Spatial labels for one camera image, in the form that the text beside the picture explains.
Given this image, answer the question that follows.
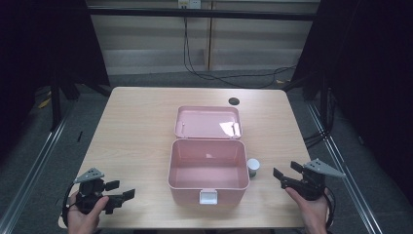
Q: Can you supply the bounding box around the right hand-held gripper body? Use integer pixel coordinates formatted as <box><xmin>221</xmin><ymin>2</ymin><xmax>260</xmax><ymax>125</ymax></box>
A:
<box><xmin>280</xmin><ymin>157</ymin><xmax>347</xmax><ymax>202</ymax></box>

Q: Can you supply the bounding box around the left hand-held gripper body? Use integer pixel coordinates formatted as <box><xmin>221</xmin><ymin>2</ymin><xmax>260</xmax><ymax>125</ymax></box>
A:
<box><xmin>73</xmin><ymin>167</ymin><xmax>112</xmax><ymax>215</ymax></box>

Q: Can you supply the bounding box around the small white bottle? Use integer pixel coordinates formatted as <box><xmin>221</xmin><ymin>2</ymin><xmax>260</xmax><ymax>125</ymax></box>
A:
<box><xmin>246</xmin><ymin>158</ymin><xmax>261</xmax><ymax>178</ymax></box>

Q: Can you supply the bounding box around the pink plastic storage box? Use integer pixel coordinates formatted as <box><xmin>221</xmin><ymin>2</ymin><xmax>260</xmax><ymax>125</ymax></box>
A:
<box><xmin>168</xmin><ymin>105</ymin><xmax>251</xmax><ymax>207</ymax></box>

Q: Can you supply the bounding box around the person's right hand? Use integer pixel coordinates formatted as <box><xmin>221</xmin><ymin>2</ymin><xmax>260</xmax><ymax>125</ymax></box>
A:
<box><xmin>284</xmin><ymin>187</ymin><xmax>329</xmax><ymax>234</ymax></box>

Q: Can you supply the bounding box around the person's left hand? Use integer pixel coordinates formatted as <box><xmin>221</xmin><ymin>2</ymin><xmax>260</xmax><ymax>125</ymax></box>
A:
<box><xmin>66</xmin><ymin>191</ymin><xmax>111</xmax><ymax>234</ymax></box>

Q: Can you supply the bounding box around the black metal stand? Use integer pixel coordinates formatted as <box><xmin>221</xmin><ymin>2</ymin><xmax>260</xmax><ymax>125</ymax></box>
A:
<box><xmin>282</xmin><ymin>69</ymin><xmax>335</xmax><ymax>135</ymax></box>
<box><xmin>49</xmin><ymin>72</ymin><xmax>111</xmax><ymax>133</ymax></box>

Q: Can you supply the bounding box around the yellow floor tape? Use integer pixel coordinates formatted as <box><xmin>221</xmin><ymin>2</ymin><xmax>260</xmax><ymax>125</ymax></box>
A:
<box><xmin>37</xmin><ymin>91</ymin><xmax>53</xmax><ymax>110</ymax></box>

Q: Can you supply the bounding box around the black curtain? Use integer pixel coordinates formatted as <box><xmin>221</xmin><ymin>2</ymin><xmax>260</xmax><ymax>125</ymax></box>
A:
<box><xmin>0</xmin><ymin>0</ymin><xmax>111</xmax><ymax>157</ymax></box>
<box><xmin>291</xmin><ymin>0</ymin><xmax>413</xmax><ymax>206</ymax></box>

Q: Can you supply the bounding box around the black horizontal metal bar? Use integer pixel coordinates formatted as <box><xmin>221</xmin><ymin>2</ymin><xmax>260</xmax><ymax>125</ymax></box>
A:
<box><xmin>87</xmin><ymin>7</ymin><xmax>321</xmax><ymax>21</ymax></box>

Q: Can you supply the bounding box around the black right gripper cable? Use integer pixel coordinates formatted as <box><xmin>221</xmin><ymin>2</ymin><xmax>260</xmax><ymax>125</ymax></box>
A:
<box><xmin>323</xmin><ymin>185</ymin><xmax>337</xmax><ymax>231</ymax></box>

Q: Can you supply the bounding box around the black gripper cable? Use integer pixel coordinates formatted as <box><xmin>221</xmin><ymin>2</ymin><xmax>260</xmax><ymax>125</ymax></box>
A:
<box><xmin>60</xmin><ymin>181</ymin><xmax>78</xmax><ymax>229</ymax></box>
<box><xmin>323</xmin><ymin>185</ymin><xmax>337</xmax><ymax>231</ymax></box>

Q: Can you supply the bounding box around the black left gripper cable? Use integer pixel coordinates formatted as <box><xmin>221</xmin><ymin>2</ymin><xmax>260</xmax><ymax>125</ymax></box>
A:
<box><xmin>60</xmin><ymin>181</ymin><xmax>78</xmax><ymax>229</ymax></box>

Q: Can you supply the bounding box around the black floor cable bundle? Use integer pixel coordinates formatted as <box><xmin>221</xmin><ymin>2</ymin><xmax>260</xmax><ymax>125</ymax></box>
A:
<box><xmin>303</xmin><ymin>129</ymin><xmax>330</xmax><ymax>150</ymax></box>

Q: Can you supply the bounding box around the metal floor rail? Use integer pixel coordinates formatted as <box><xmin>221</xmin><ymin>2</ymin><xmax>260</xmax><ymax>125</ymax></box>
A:
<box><xmin>0</xmin><ymin>106</ymin><xmax>76</xmax><ymax>234</ymax></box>
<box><xmin>306</xmin><ymin>100</ymin><xmax>386</xmax><ymax>234</ymax></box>

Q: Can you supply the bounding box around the black hanging wall cable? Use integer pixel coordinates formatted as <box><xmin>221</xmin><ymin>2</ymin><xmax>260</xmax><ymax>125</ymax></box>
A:
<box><xmin>182</xmin><ymin>16</ymin><xmax>297</xmax><ymax>90</ymax></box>

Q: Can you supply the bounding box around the white wall power socket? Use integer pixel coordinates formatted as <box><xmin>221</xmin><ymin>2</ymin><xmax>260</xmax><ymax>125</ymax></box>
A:
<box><xmin>177</xmin><ymin>0</ymin><xmax>203</xmax><ymax>10</ymax></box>

